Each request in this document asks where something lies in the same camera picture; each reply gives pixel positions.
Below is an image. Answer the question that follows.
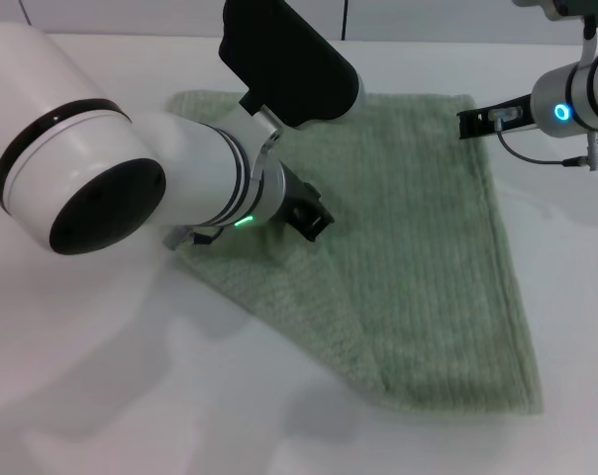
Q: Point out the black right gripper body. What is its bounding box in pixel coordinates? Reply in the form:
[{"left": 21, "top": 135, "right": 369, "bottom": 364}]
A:
[{"left": 483, "top": 94, "right": 541, "bottom": 137}]

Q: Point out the black left wrist camera housing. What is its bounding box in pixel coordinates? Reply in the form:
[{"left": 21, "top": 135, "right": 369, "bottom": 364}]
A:
[{"left": 217, "top": 0, "right": 368, "bottom": 132}]

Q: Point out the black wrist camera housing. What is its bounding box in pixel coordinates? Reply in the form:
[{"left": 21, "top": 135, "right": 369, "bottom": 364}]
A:
[
  {"left": 217, "top": 0, "right": 368, "bottom": 132},
  {"left": 510, "top": 0, "right": 598, "bottom": 24}
]

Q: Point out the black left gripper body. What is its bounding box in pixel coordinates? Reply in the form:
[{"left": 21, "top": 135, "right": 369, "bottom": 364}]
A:
[{"left": 271, "top": 161, "right": 309, "bottom": 225}]

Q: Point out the silver left camera bracket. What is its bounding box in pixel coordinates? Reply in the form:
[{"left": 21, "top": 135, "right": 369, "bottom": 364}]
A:
[{"left": 251, "top": 103, "right": 283, "bottom": 180}]

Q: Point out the black right wrist camera housing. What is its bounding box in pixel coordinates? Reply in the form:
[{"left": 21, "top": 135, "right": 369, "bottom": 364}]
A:
[{"left": 510, "top": 0, "right": 598, "bottom": 24}]

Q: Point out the silver right camera bracket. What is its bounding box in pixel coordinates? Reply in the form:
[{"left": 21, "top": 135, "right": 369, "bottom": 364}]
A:
[{"left": 578, "top": 14, "right": 598, "bottom": 71}]

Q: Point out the grey right gripper cable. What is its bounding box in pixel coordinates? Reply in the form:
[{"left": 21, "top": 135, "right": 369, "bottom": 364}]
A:
[{"left": 488, "top": 108, "right": 598, "bottom": 172}]

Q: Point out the silver camera bracket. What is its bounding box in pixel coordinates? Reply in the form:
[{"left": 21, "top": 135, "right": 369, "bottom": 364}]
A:
[
  {"left": 251, "top": 103, "right": 283, "bottom": 180},
  {"left": 578, "top": 14, "right": 598, "bottom": 71}
]

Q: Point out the pale green ribbed towel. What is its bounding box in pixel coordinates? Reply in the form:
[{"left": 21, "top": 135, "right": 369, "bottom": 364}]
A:
[{"left": 164, "top": 88, "right": 546, "bottom": 417}]

